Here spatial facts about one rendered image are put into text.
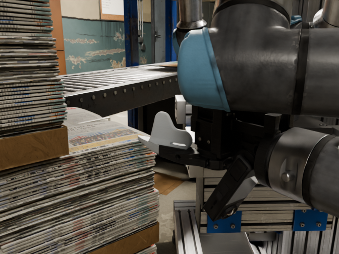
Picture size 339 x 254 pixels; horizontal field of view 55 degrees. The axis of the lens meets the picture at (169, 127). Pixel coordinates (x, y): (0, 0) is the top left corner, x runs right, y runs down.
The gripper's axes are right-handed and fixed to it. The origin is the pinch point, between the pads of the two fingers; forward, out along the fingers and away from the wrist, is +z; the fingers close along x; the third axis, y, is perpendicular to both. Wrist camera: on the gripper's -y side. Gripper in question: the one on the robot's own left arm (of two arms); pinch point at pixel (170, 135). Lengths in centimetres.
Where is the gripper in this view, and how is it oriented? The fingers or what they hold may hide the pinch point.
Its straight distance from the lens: 51.5
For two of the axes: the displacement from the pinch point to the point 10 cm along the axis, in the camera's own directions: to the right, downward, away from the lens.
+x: -7.8, 1.7, -6.0
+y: 0.0, -9.6, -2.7
